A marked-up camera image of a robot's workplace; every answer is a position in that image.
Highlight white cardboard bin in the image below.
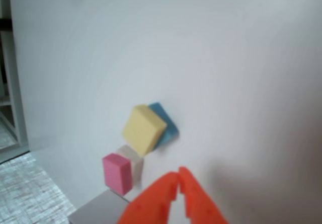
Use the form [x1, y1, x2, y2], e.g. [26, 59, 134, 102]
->
[68, 190, 131, 224]

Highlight blue foam cuboid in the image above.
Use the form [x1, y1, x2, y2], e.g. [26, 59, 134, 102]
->
[148, 102, 180, 151]

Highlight white foam cuboid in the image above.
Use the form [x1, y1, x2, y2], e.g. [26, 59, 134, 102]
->
[116, 144, 144, 184]

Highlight pink foam cuboid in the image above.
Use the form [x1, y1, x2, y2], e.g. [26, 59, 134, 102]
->
[102, 153, 132, 196]

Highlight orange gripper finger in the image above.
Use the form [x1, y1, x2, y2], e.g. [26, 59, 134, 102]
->
[178, 166, 229, 224]
[117, 171, 181, 224]

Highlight grey woven rug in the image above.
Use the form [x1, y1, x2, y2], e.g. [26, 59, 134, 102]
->
[0, 115, 77, 224]

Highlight white shelf unit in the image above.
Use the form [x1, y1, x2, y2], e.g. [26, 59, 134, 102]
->
[0, 0, 30, 163]

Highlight yellow foam cuboid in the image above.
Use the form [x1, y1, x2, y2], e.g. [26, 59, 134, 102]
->
[121, 104, 168, 157]

